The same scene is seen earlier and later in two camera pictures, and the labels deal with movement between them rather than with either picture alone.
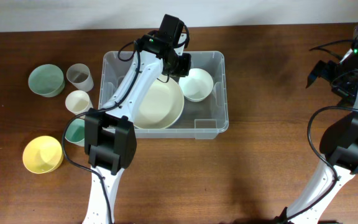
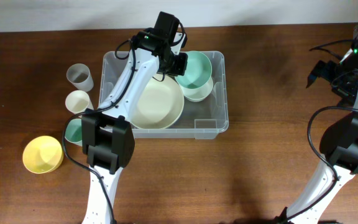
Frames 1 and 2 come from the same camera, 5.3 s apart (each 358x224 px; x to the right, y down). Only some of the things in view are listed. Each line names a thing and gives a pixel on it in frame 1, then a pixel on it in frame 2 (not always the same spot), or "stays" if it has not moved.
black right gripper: (348, 93) stays
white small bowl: (197, 85) stays
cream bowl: (160, 106) stays
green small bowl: (46, 80) to (198, 71)
